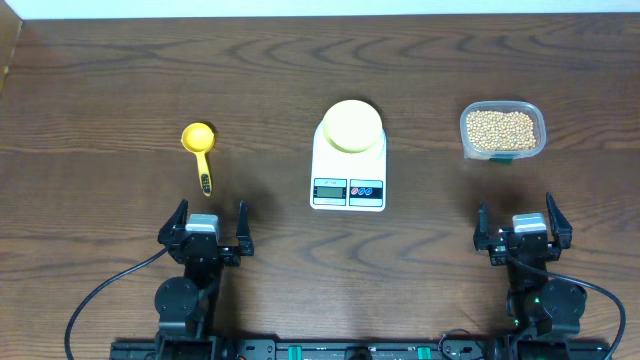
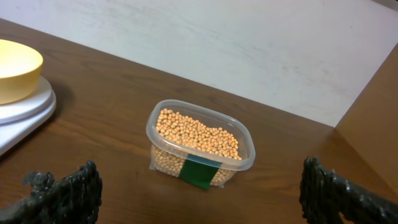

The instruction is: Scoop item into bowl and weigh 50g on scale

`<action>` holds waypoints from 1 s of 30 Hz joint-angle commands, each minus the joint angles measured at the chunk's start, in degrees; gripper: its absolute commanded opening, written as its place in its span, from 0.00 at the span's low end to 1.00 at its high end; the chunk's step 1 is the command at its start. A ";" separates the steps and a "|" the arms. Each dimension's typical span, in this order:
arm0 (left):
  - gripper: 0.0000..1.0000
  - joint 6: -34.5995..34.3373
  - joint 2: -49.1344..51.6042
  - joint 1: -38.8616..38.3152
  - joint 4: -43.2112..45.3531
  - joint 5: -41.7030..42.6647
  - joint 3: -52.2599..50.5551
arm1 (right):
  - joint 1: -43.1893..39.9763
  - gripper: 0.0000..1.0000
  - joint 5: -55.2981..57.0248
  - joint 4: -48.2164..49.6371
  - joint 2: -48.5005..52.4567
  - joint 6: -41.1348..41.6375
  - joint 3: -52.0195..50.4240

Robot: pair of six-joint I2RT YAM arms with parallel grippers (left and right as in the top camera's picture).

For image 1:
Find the soybeans in container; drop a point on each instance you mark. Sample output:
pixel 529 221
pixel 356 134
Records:
pixel 501 131

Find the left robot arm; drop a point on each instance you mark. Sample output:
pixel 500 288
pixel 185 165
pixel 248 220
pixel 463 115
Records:
pixel 186 304

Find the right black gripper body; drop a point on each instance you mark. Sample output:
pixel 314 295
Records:
pixel 498 256

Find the yellow plastic bowl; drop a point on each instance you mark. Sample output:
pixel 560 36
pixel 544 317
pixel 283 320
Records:
pixel 352 126

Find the clear plastic container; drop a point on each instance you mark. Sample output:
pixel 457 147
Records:
pixel 471 152

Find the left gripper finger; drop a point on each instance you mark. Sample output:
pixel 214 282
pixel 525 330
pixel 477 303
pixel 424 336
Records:
pixel 243 235
pixel 176 221

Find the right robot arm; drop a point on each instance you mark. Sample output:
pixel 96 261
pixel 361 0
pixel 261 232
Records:
pixel 544 307

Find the yellow measuring scoop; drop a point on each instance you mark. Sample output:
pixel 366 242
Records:
pixel 198 138

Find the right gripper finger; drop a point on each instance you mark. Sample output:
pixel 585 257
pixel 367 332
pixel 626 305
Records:
pixel 482 237
pixel 561 229

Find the white digital kitchen scale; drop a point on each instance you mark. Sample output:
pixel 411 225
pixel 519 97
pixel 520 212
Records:
pixel 343 181

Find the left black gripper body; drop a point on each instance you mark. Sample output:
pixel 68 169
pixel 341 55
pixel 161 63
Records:
pixel 230 259

